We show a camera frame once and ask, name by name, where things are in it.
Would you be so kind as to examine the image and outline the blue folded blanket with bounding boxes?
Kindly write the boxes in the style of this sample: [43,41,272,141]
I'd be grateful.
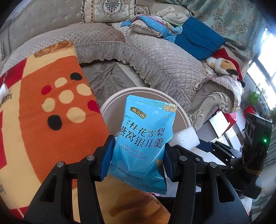
[175,17,225,61]

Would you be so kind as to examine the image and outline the beige tufted sofa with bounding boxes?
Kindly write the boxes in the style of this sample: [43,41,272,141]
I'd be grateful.
[1,1,243,129]

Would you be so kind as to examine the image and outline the ornate embroidered cushion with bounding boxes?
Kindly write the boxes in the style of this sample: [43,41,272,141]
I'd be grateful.
[81,0,137,23]

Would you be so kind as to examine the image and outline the colourful striped cloth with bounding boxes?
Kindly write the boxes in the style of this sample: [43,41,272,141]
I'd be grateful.
[120,14,183,43]

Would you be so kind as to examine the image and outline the white round trash bin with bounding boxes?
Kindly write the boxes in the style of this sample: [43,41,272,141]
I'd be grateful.
[100,86,192,151]

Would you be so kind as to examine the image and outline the orange patterned fleece blanket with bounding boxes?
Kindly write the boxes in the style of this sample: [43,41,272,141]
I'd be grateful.
[1,41,170,223]

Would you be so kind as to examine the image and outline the beige crumpled cloth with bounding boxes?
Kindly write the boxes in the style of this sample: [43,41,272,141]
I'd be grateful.
[156,6,188,26]

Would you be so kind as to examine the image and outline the blue snack packet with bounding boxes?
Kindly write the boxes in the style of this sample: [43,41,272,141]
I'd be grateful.
[109,95,177,194]

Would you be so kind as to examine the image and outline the green patterned curtain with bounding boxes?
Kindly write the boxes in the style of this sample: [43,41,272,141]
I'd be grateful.
[165,0,267,62]

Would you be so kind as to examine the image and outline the pink label white bottle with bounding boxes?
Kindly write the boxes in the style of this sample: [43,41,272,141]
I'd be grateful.
[0,84,9,105]

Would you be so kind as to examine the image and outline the santa plush toy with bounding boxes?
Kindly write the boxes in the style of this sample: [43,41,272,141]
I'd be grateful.
[206,48,246,88]

